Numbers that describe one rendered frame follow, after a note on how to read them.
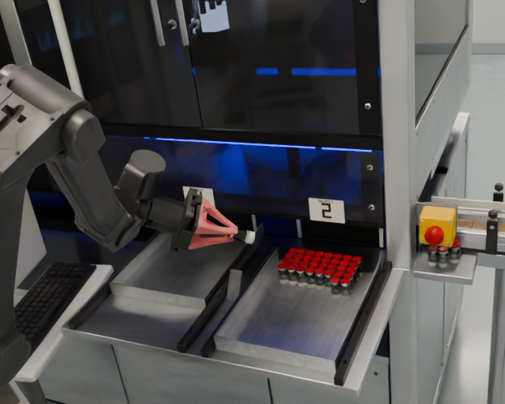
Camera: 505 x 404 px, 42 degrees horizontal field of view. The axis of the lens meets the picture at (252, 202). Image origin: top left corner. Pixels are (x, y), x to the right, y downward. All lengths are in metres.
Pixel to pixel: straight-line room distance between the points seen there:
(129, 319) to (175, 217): 0.50
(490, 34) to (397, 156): 4.71
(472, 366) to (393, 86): 1.50
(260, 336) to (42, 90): 0.86
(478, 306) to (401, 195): 1.51
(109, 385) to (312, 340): 1.13
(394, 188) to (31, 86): 0.95
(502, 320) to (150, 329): 0.88
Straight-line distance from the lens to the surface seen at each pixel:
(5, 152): 0.66
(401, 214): 1.50
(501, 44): 6.11
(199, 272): 1.64
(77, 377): 2.45
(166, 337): 1.46
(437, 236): 1.47
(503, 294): 1.75
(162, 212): 1.09
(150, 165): 1.05
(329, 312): 1.45
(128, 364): 2.24
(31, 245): 1.97
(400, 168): 1.45
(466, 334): 2.78
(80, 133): 0.69
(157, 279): 1.65
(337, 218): 1.55
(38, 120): 0.67
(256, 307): 1.49
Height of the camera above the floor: 1.78
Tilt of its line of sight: 28 degrees down
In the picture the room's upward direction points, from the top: 8 degrees counter-clockwise
